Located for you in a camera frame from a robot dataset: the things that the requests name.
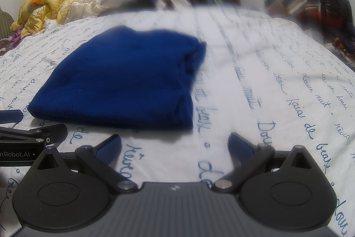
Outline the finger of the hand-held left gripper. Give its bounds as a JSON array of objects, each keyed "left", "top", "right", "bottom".
[
  {"left": 0, "top": 110, "right": 24, "bottom": 123},
  {"left": 0, "top": 124, "right": 69, "bottom": 147}
]

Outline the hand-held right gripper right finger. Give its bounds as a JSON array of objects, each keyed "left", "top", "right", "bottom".
[{"left": 213, "top": 132, "right": 319, "bottom": 193}]

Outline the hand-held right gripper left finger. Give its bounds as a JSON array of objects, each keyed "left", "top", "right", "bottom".
[{"left": 36, "top": 134, "right": 138, "bottom": 193}]

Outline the blue knitted sweater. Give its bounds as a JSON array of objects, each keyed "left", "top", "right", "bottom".
[{"left": 27, "top": 25, "right": 207, "bottom": 131}]

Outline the black clothes pile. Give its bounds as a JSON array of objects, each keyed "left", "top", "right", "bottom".
[{"left": 100, "top": 0, "right": 159, "bottom": 16}]

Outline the white script-printed bed cover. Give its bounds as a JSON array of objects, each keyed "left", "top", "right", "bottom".
[{"left": 0, "top": 5, "right": 355, "bottom": 237}]

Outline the purple cloth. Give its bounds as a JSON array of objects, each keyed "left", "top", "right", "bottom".
[{"left": 0, "top": 29, "right": 23, "bottom": 52}]

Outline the grey woven basket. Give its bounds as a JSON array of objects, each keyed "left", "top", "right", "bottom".
[{"left": 0, "top": 7, "right": 15, "bottom": 40}]

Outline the yellow cartoon quilt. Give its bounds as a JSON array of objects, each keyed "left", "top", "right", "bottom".
[{"left": 11, "top": 0, "right": 102, "bottom": 38}]

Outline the red cloth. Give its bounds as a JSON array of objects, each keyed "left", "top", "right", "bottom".
[{"left": 305, "top": 9, "right": 328, "bottom": 24}]

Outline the beige cloth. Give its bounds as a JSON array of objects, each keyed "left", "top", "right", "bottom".
[{"left": 270, "top": 0, "right": 312, "bottom": 16}]

